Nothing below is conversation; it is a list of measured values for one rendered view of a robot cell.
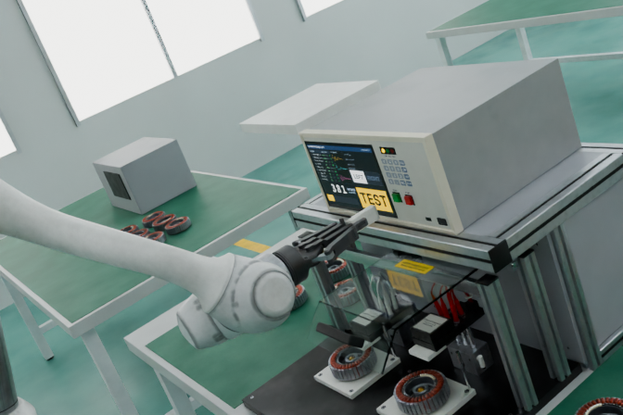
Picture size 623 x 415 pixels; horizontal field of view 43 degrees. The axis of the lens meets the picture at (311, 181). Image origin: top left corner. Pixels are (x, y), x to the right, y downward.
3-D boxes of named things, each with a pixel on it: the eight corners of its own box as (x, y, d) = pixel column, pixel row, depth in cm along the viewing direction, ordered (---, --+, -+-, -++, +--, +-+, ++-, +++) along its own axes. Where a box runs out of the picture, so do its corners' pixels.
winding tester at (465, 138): (456, 235, 147) (424, 137, 141) (328, 211, 184) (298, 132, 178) (583, 146, 165) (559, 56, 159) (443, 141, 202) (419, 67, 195)
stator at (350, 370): (351, 387, 174) (346, 374, 173) (324, 373, 183) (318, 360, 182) (387, 359, 179) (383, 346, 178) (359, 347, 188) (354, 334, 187)
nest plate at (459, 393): (424, 438, 151) (422, 433, 151) (377, 413, 164) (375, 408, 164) (476, 394, 158) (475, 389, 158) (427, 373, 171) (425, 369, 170)
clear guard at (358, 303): (381, 375, 134) (370, 346, 132) (307, 341, 154) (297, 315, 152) (507, 279, 148) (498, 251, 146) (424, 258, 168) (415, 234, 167)
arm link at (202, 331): (260, 315, 146) (286, 310, 135) (191, 360, 140) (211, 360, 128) (232, 265, 146) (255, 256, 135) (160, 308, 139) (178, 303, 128)
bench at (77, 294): (153, 489, 300) (68, 327, 278) (38, 361, 456) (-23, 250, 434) (364, 335, 350) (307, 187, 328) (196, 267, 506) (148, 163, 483)
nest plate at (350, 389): (351, 399, 172) (349, 395, 171) (315, 380, 184) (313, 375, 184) (400, 361, 178) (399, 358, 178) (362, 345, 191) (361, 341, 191)
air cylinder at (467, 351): (477, 376, 163) (470, 355, 162) (453, 366, 170) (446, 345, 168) (494, 362, 166) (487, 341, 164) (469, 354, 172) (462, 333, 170)
